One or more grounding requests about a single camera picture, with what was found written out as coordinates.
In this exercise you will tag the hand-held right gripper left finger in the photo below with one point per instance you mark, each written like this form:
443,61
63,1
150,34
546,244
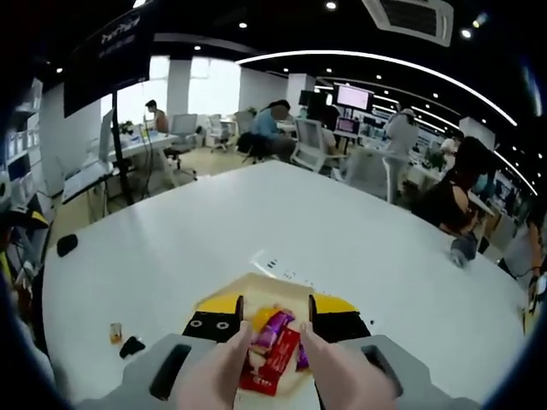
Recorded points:
149,376

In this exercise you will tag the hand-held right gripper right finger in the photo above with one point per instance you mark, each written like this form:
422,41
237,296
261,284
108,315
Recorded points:
384,354

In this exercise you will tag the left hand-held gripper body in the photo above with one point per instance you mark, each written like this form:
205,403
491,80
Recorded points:
4,192

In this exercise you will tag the black food packet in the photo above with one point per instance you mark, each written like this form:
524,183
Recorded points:
131,347

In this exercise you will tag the pink food tongs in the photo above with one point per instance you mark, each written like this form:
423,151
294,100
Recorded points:
213,371

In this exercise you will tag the large red food packet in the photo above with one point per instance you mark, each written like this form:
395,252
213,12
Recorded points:
278,363

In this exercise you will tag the yellow food packet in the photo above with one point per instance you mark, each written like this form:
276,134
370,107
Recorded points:
262,318

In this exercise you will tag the beige hexagonal container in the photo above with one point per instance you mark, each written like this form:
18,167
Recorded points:
278,285

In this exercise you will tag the small black object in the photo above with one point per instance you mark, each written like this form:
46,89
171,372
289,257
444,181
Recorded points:
67,245

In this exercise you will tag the white storage shelf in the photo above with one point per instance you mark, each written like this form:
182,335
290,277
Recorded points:
21,141

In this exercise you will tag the desk monitor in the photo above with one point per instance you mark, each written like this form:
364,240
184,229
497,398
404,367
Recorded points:
107,136

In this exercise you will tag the black display stand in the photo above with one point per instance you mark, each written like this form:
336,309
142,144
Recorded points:
120,149

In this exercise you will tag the grey pouch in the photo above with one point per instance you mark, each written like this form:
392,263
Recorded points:
463,252

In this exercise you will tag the white office desk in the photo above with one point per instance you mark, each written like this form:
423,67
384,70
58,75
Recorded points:
137,147

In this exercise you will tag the green potted plant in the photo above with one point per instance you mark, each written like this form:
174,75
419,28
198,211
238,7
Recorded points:
437,161
127,127

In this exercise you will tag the large black display screen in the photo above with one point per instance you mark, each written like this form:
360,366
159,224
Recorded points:
107,64

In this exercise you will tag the white office chair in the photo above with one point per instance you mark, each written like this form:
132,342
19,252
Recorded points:
309,145
220,130
184,126
369,173

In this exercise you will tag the curved ceiling light strip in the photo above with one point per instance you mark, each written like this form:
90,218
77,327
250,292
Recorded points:
363,57

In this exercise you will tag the ceiling air conditioner vent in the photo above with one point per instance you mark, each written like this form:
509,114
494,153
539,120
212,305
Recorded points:
410,19

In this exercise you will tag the lit wall screen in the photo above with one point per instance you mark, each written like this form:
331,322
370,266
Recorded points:
352,96

